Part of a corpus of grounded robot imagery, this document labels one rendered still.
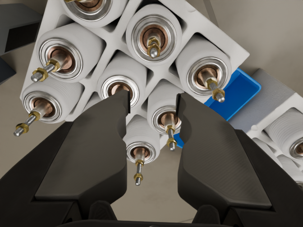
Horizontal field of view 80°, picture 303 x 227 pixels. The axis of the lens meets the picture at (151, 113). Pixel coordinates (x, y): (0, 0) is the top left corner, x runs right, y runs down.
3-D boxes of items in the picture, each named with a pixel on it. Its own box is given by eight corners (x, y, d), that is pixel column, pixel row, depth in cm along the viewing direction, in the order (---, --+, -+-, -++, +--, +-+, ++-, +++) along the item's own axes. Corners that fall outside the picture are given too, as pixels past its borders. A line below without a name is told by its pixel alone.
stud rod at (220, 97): (211, 81, 33) (225, 102, 26) (205, 82, 33) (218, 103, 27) (211, 76, 32) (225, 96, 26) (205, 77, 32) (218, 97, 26)
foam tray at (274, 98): (247, 177, 87) (266, 215, 72) (183, 143, 76) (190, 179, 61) (328, 122, 69) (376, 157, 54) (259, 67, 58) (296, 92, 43)
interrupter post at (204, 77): (214, 79, 34) (219, 86, 32) (201, 83, 35) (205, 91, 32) (211, 68, 33) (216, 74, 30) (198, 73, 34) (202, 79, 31)
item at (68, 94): (58, 54, 50) (16, 80, 35) (93, 64, 51) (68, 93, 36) (57, 85, 55) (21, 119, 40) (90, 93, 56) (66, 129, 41)
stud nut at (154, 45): (163, 49, 25) (163, 51, 24) (155, 59, 25) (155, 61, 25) (151, 40, 24) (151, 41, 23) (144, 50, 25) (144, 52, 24)
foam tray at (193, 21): (151, 126, 71) (150, 161, 56) (52, 73, 60) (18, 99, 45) (223, 38, 53) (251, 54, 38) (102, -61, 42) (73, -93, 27)
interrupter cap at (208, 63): (231, 85, 35) (231, 87, 34) (192, 99, 37) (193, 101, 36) (222, 48, 31) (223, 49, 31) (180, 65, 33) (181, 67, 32)
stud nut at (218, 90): (222, 97, 28) (224, 100, 28) (212, 99, 29) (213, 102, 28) (223, 86, 27) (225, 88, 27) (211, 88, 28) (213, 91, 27)
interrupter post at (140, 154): (146, 154, 45) (146, 164, 43) (138, 156, 46) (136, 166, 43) (143, 147, 44) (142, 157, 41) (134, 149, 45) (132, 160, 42)
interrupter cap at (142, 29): (185, 27, 30) (185, 28, 29) (163, 68, 33) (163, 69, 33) (141, 4, 28) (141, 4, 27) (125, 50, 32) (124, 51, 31)
